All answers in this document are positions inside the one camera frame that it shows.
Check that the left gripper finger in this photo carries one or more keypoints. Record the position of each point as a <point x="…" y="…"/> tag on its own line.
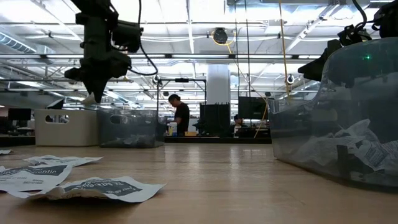
<point x="96" y="87"/>

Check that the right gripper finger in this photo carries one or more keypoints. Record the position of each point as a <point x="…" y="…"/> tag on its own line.
<point x="315" y="67"/>

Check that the white alcohol pad packet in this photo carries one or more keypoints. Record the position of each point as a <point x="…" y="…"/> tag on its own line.
<point x="102" y="188"/>
<point x="381" y="154"/>
<point x="88" y="100"/>
<point x="4" y="152"/>
<point x="31" y="177"/>
<point x="62" y="160"/>

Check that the small white red-marked packet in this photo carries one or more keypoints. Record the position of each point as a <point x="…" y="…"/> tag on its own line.
<point x="140" y="141"/>

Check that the plain white gauze packet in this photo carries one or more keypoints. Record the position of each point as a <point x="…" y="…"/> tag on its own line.
<point x="320" y="149"/>

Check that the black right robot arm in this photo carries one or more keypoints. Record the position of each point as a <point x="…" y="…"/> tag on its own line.
<point x="387" y="21"/>

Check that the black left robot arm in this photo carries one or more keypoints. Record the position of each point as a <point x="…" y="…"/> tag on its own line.
<point x="93" y="6"/>

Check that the smoked translucent plastic bin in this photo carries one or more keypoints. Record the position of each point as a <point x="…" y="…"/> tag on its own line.
<point x="130" y="124"/>
<point x="295" y="140"/>

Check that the light grey plastic bin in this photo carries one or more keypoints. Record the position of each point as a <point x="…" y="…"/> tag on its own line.
<point x="65" y="132"/>

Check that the black monitor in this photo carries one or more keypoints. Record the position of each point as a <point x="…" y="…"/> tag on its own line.
<point x="252" y="108"/>

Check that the dark monitor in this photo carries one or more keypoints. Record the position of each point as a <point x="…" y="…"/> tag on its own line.
<point x="19" y="114"/>

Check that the white bottle blue label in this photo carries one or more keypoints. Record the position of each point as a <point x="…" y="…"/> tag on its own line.
<point x="173" y="129"/>

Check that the person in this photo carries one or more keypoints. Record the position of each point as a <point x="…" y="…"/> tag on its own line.
<point x="238" y="123"/>
<point x="182" y="115"/>

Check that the white building column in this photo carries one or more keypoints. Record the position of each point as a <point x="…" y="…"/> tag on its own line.
<point x="218" y="84"/>

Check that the yellow box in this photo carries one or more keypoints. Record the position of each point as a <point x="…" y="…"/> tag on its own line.
<point x="190" y="133"/>

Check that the black cabinet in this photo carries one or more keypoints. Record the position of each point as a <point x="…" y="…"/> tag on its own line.
<point x="214" y="119"/>

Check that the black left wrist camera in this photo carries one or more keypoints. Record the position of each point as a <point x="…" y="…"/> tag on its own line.
<point x="127" y="34"/>

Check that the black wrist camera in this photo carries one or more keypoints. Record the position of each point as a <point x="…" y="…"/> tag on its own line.
<point x="351" y="34"/>
<point x="127" y="34"/>

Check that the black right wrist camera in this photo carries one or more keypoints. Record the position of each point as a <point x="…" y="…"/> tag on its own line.
<point x="351" y="34"/>

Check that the black overhead rig frame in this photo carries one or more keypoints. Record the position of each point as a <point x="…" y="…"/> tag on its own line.
<point x="186" y="80"/>

